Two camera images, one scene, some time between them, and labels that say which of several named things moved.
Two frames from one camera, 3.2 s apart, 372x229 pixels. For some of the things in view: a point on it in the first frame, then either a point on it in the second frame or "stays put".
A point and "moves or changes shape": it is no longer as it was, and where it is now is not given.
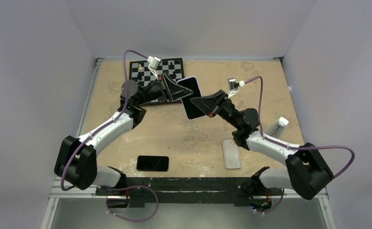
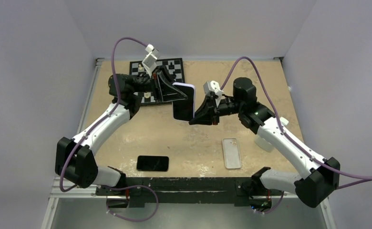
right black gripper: (209, 104) → (208, 112)
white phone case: (231, 153) stays put
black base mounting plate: (188, 190) stays put
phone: (152, 163) stays put
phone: (191, 111) moves or changes shape
